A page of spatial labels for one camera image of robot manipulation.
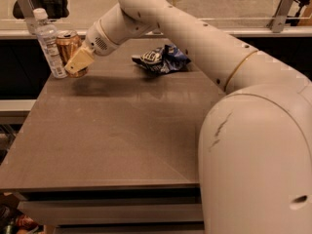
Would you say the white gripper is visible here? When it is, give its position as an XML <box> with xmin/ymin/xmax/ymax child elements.
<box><xmin>64</xmin><ymin>20</ymin><xmax>118</xmax><ymax>74</ymax></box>

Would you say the orange soda can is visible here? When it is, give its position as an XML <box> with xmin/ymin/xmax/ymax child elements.
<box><xmin>56</xmin><ymin>30</ymin><xmax>82</xmax><ymax>65</ymax></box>

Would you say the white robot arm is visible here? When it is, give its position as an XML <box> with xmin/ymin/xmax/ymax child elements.
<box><xmin>65</xmin><ymin>0</ymin><xmax>312</xmax><ymax>234</ymax></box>

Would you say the clear plastic water bottle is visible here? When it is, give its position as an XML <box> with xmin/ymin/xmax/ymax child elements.
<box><xmin>33</xmin><ymin>8</ymin><xmax>67</xmax><ymax>79</ymax></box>

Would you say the glass barrier panel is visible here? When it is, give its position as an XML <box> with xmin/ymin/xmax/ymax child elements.
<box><xmin>0</xmin><ymin>0</ymin><xmax>295</xmax><ymax>31</ymax></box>

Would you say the black bag on floor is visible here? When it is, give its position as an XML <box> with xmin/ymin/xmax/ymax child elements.
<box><xmin>12</xmin><ymin>0</ymin><xmax>70</xmax><ymax>20</ymax></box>

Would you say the crumpled blue chip bag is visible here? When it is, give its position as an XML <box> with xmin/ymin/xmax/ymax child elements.
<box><xmin>132</xmin><ymin>44</ymin><xmax>190</xmax><ymax>74</ymax></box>

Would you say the grey drawer cabinet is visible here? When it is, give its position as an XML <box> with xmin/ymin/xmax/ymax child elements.
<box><xmin>19</xmin><ymin>187</ymin><xmax>204</xmax><ymax>232</ymax></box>

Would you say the left metal glass bracket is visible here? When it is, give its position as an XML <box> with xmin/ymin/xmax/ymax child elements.
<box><xmin>13</xmin><ymin>0</ymin><xmax>39</xmax><ymax>36</ymax></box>

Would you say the metal glass bracket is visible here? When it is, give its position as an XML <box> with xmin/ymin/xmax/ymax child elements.
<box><xmin>13</xmin><ymin>0</ymin><xmax>39</xmax><ymax>36</ymax></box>
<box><xmin>268</xmin><ymin>0</ymin><xmax>293</xmax><ymax>33</ymax></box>

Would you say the right metal glass bracket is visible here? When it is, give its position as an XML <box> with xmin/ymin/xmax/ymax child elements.
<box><xmin>268</xmin><ymin>0</ymin><xmax>293</xmax><ymax>33</ymax></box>

